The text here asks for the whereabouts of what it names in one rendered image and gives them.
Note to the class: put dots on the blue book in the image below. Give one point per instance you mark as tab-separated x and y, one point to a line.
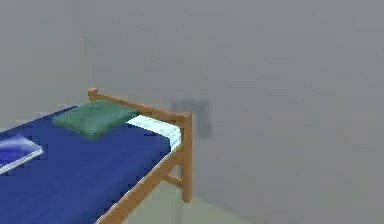
15	150

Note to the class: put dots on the green pillow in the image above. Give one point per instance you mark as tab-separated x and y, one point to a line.
95	118

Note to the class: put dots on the wooden bed with blue cover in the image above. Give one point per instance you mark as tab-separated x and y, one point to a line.
83	180

